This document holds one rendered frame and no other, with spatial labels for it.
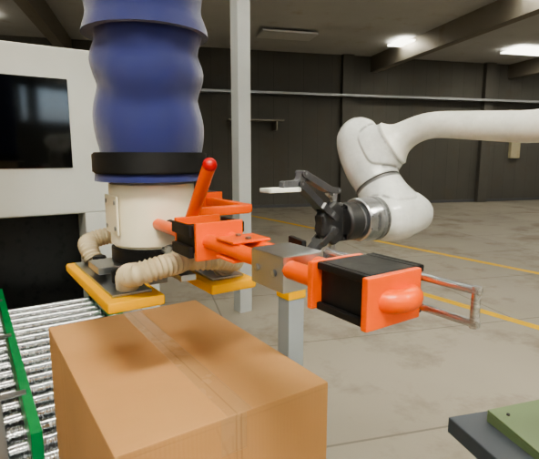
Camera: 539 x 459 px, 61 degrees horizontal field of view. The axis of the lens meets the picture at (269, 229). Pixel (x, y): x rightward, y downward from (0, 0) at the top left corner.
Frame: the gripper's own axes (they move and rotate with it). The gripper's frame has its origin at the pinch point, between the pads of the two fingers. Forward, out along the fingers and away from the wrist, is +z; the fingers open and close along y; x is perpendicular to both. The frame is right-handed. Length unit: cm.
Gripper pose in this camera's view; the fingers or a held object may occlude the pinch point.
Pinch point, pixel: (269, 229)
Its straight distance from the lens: 79.8
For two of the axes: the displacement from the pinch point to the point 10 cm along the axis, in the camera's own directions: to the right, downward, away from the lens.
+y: 0.0, 9.9, 1.6
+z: -8.3, 0.9, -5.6
